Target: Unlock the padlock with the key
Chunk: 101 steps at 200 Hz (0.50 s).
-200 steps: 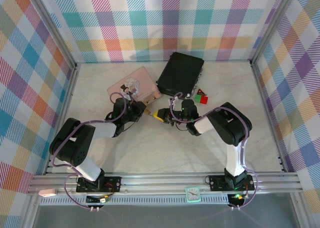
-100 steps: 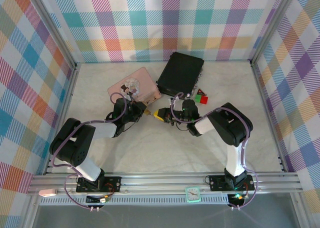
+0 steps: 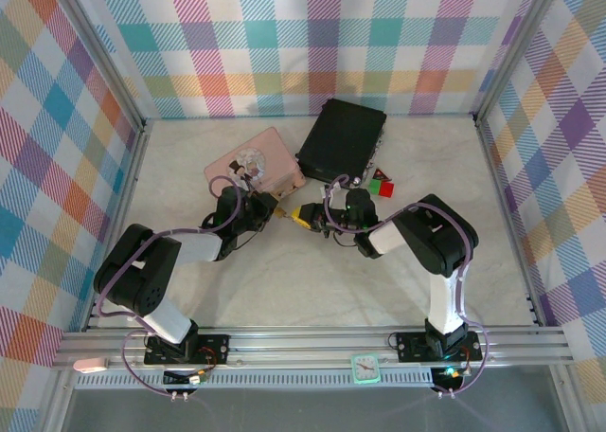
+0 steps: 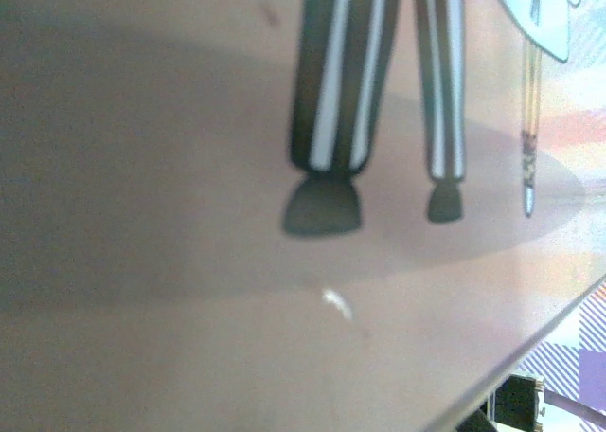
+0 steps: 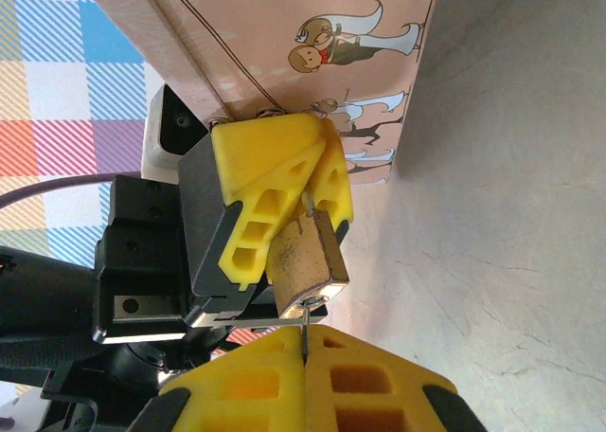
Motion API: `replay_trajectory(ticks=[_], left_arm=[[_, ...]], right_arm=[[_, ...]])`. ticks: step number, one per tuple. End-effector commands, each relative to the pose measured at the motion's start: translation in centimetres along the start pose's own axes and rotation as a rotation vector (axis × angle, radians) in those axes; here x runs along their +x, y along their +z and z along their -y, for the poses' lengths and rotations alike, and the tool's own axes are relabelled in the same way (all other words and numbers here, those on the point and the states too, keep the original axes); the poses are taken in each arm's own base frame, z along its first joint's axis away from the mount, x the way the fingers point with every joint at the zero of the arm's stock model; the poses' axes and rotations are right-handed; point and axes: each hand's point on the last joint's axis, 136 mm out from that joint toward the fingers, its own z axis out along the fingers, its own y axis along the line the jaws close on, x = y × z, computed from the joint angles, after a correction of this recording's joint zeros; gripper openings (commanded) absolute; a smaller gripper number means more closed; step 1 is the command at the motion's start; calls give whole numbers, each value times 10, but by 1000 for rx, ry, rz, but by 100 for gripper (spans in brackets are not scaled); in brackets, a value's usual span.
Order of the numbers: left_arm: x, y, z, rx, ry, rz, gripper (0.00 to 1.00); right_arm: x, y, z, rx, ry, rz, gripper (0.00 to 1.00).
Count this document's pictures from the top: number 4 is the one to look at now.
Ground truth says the multicolour striped checked cloth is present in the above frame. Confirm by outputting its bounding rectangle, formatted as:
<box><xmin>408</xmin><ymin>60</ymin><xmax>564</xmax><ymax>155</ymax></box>
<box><xmin>515</xmin><ymin>279</ymin><xmax>606</xmax><ymax>432</ymax></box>

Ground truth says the pink wedding print tin box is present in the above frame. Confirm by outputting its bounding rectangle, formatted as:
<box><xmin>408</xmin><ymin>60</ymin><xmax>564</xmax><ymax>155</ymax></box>
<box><xmin>0</xmin><ymin>0</ymin><xmax>606</xmax><ymax>432</ymax></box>

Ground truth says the grey cable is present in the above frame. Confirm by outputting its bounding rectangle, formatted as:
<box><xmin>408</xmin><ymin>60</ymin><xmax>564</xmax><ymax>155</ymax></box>
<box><xmin>542</xmin><ymin>388</ymin><xmax>606</xmax><ymax>429</ymax></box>

